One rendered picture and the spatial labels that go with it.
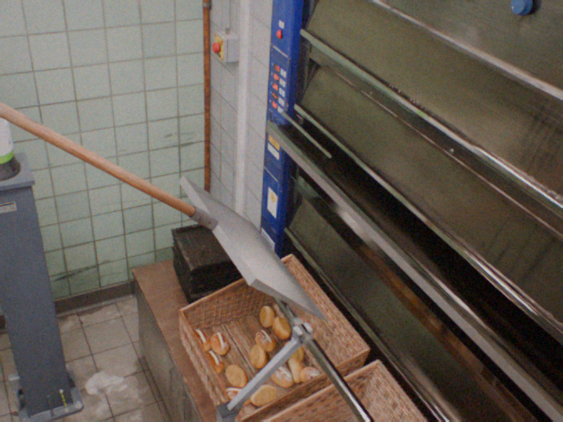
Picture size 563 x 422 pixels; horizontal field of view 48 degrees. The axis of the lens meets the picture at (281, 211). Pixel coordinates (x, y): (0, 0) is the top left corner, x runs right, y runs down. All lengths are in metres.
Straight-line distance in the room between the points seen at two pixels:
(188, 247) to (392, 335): 0.95
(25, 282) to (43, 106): 0.78
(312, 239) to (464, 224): 0.85
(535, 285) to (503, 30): 0.56
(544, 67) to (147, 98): 1.99
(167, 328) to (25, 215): 0.68
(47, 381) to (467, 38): 2.20
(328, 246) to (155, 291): 0.83
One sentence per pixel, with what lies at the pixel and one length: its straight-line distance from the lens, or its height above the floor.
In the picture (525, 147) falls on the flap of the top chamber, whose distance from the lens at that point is 1.45.
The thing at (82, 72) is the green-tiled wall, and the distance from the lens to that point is 2.89.
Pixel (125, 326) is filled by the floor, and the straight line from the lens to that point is 3.43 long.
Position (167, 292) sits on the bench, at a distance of 2.73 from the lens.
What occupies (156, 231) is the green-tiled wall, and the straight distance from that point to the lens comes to 3.40.
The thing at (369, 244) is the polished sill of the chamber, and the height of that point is 1.18.
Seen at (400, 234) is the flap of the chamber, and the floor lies 1.40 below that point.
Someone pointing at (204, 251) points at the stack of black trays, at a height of 0.80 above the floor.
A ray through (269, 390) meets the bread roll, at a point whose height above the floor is 0.64.
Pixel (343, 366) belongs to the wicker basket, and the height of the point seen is 0.81.
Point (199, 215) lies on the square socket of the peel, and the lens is 1.82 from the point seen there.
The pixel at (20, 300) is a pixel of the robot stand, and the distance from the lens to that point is 2.64.
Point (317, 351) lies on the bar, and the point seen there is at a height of 1.17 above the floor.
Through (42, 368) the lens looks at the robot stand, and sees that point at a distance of 2.91.
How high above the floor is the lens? 2.39
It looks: 34 degrees down
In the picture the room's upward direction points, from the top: 4 degrees clockwise
